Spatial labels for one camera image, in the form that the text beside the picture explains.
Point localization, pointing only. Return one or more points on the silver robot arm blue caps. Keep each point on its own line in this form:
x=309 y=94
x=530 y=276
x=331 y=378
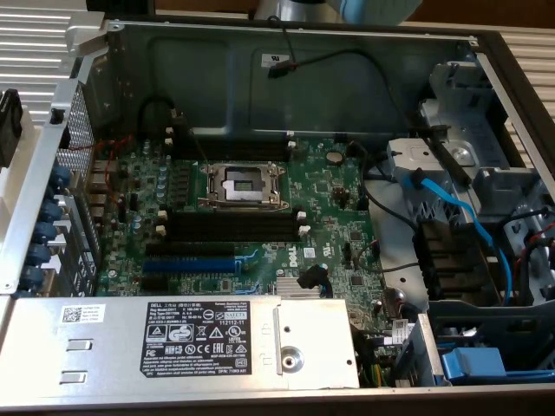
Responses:
x=373 y=11

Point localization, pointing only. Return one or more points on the black RAM slot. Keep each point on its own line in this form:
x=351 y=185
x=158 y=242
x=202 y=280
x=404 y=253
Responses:
x=234 y=154
x=230 y=233
x=230 y=217
x=234 y=144

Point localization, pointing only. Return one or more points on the metal CPU socket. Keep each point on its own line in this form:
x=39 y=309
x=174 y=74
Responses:
x=243 y=184

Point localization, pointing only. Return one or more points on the green Dell motherboard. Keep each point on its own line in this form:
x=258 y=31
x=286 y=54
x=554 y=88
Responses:
x=321 y=203

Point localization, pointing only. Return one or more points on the round coin battery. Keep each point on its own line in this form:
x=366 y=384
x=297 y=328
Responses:
x=334 y=156

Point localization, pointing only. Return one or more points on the black power connector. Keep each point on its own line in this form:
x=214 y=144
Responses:
x=312 y=277

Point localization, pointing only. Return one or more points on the silver chipset heatsink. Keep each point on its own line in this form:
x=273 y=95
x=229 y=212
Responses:
x=295 y=288

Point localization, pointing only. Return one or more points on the long black expansion slot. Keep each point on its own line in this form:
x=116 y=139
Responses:
x=191 y=249

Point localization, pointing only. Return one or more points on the thin socket locking lever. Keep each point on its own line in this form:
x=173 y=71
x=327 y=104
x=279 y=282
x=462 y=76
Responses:
x=197 y=145

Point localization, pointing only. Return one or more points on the blue expansion slot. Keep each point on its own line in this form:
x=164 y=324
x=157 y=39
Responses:
x=191 y=265

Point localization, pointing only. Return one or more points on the open grey PC case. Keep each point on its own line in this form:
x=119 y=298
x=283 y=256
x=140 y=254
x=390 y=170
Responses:
x=303 y=99

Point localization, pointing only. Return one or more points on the short black expansion slot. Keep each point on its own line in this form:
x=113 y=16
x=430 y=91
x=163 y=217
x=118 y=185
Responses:
x=154 y=283

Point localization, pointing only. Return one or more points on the white case sticker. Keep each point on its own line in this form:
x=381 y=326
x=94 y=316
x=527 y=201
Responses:
x=275 y=59

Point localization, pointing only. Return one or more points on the black power supply label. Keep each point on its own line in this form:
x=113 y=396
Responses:
x=195 y=338

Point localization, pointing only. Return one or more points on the black finned block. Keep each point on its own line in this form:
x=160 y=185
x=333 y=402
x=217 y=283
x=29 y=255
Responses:
x=446 y=260

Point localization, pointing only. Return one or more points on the black plastic bar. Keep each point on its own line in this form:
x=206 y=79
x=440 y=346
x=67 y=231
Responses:
x=451 y=158

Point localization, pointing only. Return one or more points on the silver metal disk bay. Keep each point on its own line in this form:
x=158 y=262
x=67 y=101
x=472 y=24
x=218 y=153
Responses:
x=459 y=104

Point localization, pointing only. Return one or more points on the blue plastic slot clip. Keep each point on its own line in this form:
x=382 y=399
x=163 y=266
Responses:
x=47 y=232
x=53 y=211
x=33 y=277
x=40 y=255
x=61 y=177

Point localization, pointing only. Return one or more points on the white QR code sticker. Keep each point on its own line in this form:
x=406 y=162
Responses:
x=82 y=313

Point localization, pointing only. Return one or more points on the silver power supply unit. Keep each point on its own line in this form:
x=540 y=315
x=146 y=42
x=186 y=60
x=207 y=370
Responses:
x=108 y=355

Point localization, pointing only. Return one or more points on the blue plastic latch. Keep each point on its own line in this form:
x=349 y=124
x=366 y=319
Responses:
x=472 y=364

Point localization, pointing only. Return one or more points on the black background box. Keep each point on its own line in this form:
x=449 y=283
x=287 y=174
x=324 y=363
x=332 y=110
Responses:
x=121 y=5

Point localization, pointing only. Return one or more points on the silver disk bracket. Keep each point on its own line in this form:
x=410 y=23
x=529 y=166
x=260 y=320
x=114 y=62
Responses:
x=416 y=154

